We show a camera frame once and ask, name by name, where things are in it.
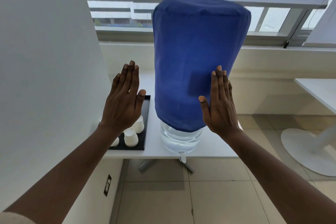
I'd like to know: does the clear water dispenser bottle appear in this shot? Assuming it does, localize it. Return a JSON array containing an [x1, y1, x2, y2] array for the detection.
[[160, 120, 204, 154]]

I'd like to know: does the white building outside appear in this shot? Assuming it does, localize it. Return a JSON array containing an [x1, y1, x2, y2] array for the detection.
[[88, 1, 158, 28]]

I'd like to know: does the person's right forearm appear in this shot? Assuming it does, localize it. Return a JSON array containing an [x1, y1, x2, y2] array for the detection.
[[225, 129, 336, 224]]

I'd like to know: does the grey window frame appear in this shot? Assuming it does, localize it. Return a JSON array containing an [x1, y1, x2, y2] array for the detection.
[[86, 0, 329, 47]]

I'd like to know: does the blue cloth bottle cover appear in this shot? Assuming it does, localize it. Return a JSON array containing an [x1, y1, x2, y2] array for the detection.
[[152, 0, 251, 133]]

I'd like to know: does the person's right hand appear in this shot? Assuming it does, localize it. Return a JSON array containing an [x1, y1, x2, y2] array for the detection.
[[198, 65, 241, 140]]

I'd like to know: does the white pedestal table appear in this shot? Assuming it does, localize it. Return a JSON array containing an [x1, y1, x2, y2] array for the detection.
[[280, 78, 336, 177]]

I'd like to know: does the person's left forearm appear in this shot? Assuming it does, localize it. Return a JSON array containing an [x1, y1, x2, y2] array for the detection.
[[4, 124, 119, 224]]

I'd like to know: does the beige sleeve cuff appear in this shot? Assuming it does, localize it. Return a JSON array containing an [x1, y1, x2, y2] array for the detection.
[[0, 212, 36, 224]]

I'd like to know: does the grey metal table leg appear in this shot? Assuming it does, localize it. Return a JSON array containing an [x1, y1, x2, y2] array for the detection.
[[139, 159, 195, 174]]

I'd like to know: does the black wall outlet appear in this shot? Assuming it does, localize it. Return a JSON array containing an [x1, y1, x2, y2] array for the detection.
[[103, 174, 112, 197]]

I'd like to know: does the black tray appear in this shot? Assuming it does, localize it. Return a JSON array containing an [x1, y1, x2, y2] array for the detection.
[[108, 95, 151, 151]]

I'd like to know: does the person's left hand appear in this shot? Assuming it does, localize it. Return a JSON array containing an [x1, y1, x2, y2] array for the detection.
[[100, 60, 146, 135]]

